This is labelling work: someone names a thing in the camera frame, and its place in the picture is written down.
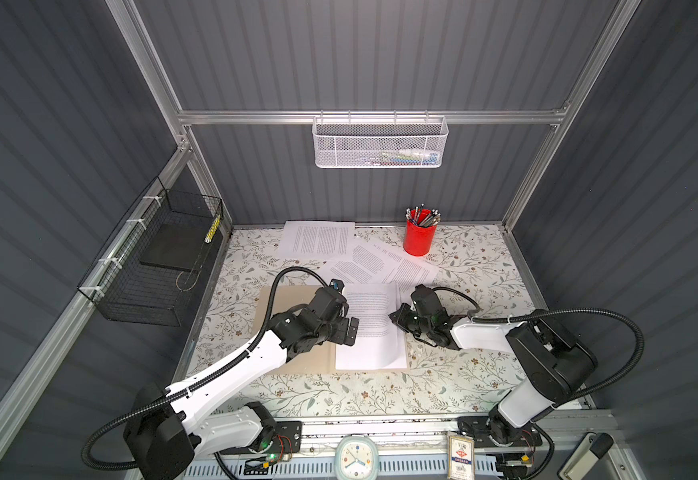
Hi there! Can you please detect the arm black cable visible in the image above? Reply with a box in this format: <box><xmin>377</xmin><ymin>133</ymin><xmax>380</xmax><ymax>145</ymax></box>
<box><xmin>80</xmin><ymin>265</ymin><xmax>332</xmax><ymax>472</ymax></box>
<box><xmin>432</xmin><ymin>285</ymin><xmax>646</xmax><ymax>403</ymax></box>

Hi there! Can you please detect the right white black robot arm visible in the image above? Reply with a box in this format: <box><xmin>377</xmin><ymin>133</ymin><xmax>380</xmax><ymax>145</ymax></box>
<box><xmin>389</xmin><ymin>285</ymin><xmax>597</xmax><ymax>446</ymax></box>

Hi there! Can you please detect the white wire mesh basket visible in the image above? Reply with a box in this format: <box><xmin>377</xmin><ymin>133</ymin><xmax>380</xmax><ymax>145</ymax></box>
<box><xmin>311</xmin><ymin>115</ymin><xmax>449</xmax><ymax>169</ymax></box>

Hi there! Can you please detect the black white stapler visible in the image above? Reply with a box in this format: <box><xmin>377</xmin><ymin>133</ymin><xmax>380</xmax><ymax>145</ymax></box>
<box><xmin>558</xmin><ymin>432</ymin><xmax>615</xmax><ymax>480</ymax></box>

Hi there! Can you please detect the small card box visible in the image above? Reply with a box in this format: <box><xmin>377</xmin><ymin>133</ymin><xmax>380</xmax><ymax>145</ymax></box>
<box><xmin>447</xmin><ymin>433</ymin><xmax>475</xmax><ymax>480</ymax></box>

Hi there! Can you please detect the black notebook in basket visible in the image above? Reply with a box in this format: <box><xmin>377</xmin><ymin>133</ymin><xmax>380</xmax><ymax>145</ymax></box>
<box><xmin>139</xmin><ymin>224</ymin><xmax>209</xmax><ymax>272</ymax></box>

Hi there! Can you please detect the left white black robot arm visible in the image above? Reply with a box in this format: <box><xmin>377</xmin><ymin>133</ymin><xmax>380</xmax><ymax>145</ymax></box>
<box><xmin>123</xmin><ymin>289</ymin><xmax>359</xmax><ymax>479</ymax></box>

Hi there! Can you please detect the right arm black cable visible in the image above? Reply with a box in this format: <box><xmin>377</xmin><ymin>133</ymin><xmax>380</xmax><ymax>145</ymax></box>
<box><xmin>432</xmin><ymin>285</ymin><xmax>646</xmax><ymax>403</ymax></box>

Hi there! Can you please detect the black wire basket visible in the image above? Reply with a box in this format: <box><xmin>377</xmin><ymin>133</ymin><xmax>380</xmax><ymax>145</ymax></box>
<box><xmin>78</xmin><ymin>181</ymin><xmax>224</xmax><ymax>327</ymax></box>

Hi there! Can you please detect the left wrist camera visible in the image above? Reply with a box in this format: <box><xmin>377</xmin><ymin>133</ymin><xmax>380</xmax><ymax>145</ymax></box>
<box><xmin>309</xmin><ymin>279</ymin><xmax>348</xmax><ymax>322</ymax></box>

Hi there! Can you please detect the white desk clock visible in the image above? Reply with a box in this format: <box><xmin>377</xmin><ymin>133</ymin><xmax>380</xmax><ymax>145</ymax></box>
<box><xmin>334</xmin><ymin>435</ymin><xmax>380</xmax><ymax>480</ymax></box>

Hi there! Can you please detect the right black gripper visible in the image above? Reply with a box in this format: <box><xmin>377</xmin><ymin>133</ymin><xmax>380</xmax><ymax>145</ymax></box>
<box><xmin>388</xmin><ymin>302</ymin><xmax>432</xmax><ymax>336</ymax></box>

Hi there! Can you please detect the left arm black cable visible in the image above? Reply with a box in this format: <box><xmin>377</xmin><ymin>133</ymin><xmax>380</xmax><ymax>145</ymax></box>
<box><xmin>80</xmin><ymin>265</ymin><xmax>332</xmax><ymax>472</ymax></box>

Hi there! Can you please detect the brown kraft paper folder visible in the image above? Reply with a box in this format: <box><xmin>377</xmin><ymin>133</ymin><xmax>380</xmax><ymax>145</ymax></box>
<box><xmin>267</xmin><ymin>283</ymin><xmax>408</xmax><ymax>375</ymax></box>

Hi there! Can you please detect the large front printed sheet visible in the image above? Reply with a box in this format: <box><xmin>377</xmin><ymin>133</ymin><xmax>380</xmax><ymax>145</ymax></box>
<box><xmin>335</xmin><ymin>283</ymin><xmax>408</xmax><ymax>372</ymax></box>

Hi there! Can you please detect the red pen cup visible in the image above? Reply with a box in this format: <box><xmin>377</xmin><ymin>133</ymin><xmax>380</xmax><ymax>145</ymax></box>
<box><xmin>403</xmin><ymin>206</ymin><xmax>441</xmax><ymax>257</ymax></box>

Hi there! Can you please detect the yellow marker in basket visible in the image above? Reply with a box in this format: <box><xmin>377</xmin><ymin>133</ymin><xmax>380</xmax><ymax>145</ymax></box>
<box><xmin>204</xmin><ymin>215</ymin><xmax>222</xmax><ymax>244</ymax></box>

